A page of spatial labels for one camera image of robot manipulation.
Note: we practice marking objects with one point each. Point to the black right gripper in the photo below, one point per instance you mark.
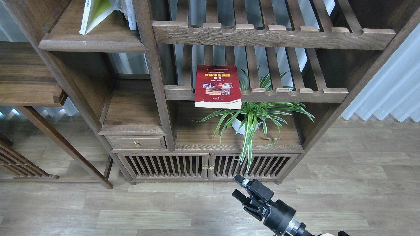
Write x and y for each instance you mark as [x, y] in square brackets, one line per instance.
[278, 216]

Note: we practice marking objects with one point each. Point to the red cover book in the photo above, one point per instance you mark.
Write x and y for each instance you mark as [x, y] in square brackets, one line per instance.
[217, 87]

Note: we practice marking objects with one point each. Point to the yellow green cover book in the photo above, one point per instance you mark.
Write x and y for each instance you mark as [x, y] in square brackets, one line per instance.
[95, 11]

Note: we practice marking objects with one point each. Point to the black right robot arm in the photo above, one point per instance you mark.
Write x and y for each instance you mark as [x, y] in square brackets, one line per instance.
[277, 216]

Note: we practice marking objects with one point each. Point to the right slatted cabinet door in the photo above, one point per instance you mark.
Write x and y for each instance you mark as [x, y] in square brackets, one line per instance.
[264, 167]

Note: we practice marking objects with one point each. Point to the slatted cabinet door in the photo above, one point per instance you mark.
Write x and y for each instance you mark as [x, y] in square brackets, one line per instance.
[264, 167]
[166, 166]

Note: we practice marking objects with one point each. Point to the white plant pot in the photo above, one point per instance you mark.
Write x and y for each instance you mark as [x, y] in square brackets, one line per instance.
[236, 124]

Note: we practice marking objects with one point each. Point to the green spider plant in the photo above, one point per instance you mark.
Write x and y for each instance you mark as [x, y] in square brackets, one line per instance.
[265, 111]

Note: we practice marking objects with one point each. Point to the left slatted cabinet door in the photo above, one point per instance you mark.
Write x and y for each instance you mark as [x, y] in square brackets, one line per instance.
[166, 166]

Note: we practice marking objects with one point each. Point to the dark wooden bookshelf unit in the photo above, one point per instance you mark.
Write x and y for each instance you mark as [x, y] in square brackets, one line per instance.
[142, 83]

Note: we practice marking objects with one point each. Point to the small wooden drawer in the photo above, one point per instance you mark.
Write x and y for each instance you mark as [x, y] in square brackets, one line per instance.
[136, 142]

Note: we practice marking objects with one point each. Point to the white curtain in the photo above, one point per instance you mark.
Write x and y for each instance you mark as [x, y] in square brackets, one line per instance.
[395, 89]

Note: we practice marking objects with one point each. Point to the white rolled papers in plastic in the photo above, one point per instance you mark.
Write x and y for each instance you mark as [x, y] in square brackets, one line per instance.
[126, 6]

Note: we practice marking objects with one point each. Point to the wooden side table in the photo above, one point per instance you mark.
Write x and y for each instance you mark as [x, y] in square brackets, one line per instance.
[26, 83]

